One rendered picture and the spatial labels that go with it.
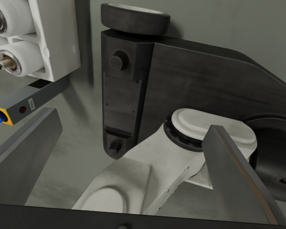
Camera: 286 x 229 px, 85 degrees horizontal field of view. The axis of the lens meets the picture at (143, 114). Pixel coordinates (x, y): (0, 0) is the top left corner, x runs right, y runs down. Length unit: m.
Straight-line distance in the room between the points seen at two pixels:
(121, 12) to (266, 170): 0.50
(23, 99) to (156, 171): 0.55
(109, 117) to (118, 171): 0.34
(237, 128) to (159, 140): 0.19
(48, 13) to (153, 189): 0.56
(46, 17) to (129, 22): 0.28
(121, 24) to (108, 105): 0.26
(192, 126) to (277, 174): 0.22
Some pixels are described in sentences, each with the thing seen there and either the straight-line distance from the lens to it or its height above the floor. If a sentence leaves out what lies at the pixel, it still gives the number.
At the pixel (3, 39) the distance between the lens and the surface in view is 0.74.
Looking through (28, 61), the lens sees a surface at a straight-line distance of 0.61.
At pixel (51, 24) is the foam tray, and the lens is 0.63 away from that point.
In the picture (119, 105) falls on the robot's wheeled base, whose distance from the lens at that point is 0.55.
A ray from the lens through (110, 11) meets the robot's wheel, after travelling 0.47.
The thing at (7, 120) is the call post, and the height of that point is 0.31.
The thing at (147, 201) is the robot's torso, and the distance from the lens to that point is 0.30.
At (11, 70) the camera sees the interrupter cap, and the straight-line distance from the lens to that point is 0.65.
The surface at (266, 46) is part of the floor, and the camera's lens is 0.68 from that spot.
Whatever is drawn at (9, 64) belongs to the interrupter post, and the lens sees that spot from 0.62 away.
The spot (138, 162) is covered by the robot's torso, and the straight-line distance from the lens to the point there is 0.33.
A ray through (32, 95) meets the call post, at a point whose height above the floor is 0.21.
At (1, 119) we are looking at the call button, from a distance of 0.70.
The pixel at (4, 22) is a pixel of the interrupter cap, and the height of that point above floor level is 0.25.
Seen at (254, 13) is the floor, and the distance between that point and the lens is 0.65.
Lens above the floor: 0.62
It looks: 53 degrees down
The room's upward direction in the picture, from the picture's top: 157 degrees counter-clockwise
